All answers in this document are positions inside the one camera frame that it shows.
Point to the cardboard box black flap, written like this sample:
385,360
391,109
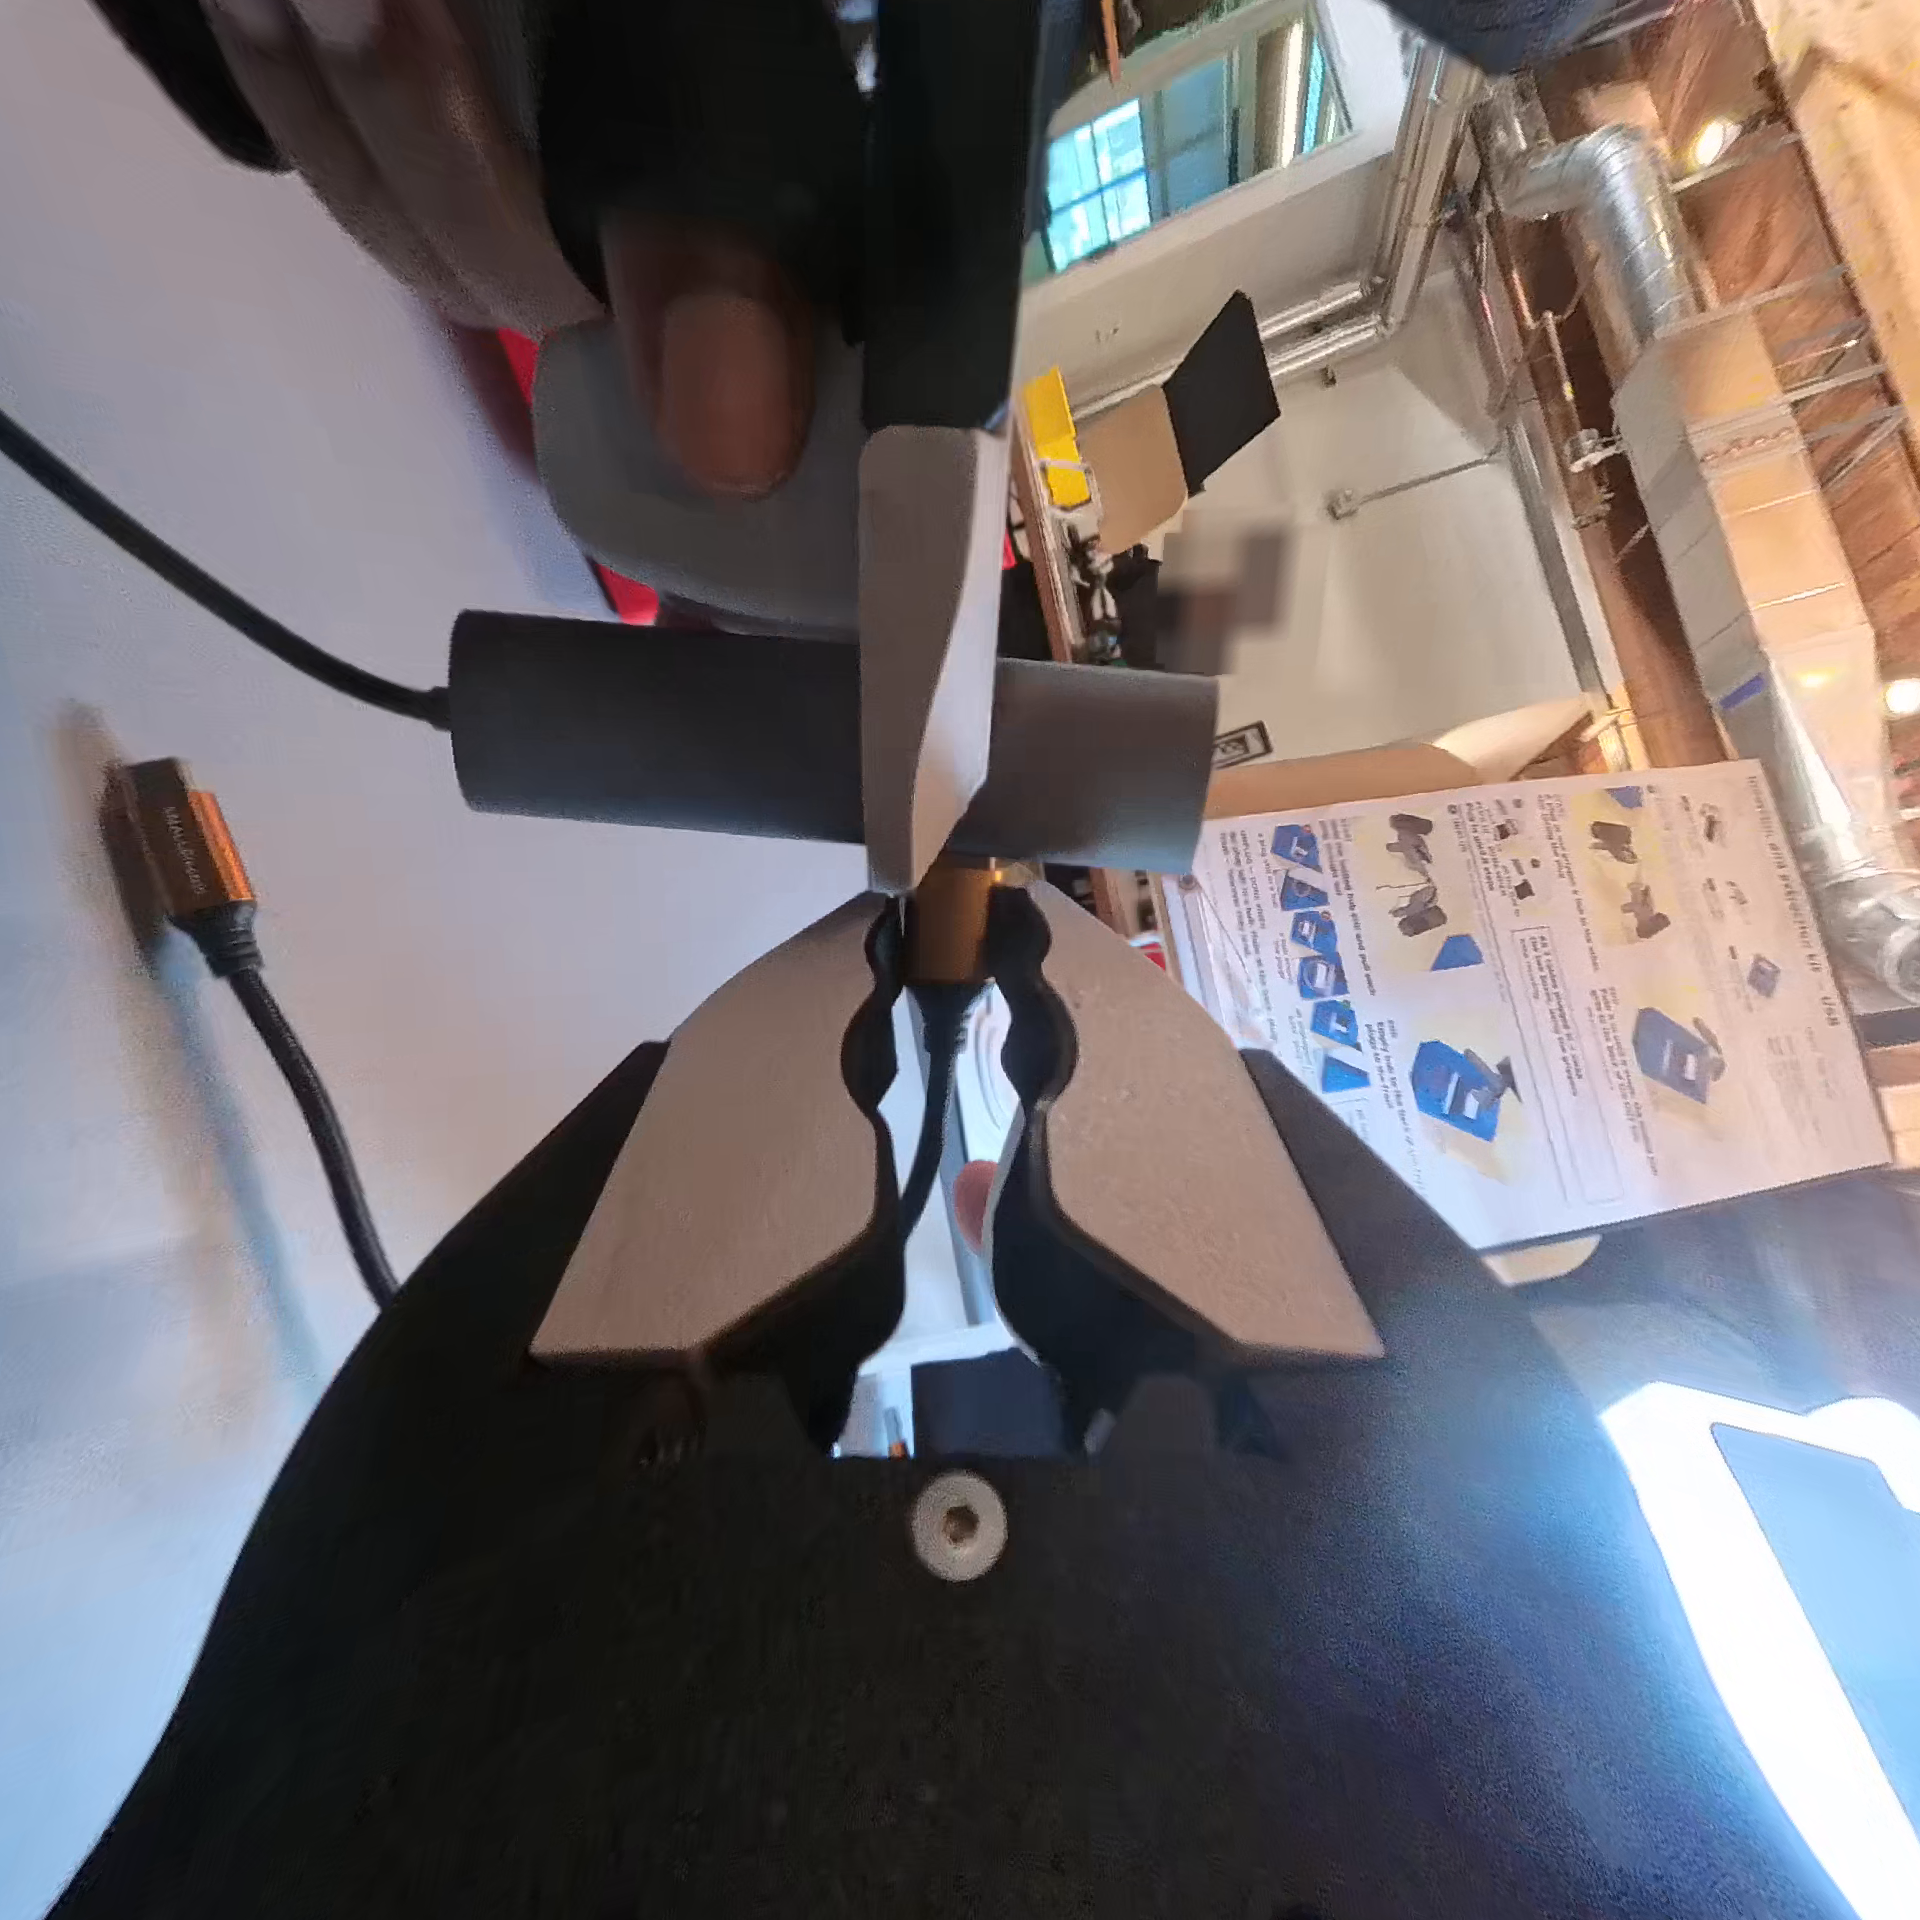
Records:
1141,450

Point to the person's left hand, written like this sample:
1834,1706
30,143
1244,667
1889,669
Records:
721,375

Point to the window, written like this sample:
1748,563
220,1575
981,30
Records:
1185,150

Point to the white instruction poster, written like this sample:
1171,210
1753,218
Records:
1575,974

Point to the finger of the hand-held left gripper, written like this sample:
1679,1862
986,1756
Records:
923,631

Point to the person's black printed hoodie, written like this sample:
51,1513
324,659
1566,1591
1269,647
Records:
1725,1320

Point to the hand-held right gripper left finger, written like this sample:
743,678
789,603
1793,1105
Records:
721,1171

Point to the yellow plastic bin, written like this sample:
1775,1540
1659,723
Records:
1051,421

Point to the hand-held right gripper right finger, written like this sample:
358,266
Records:
1185,1171

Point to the black usb hub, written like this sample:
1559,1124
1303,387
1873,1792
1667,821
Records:
645,735

